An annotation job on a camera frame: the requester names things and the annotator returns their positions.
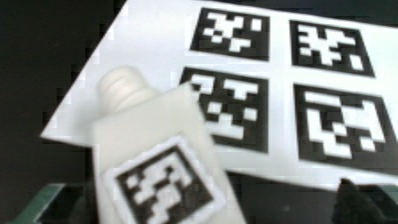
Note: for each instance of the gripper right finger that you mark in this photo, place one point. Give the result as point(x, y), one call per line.
point(367, 203)

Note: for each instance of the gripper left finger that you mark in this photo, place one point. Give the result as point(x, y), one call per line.
point(52, 208)

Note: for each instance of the white marker sheet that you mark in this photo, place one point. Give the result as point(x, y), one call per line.
point(296, 80)

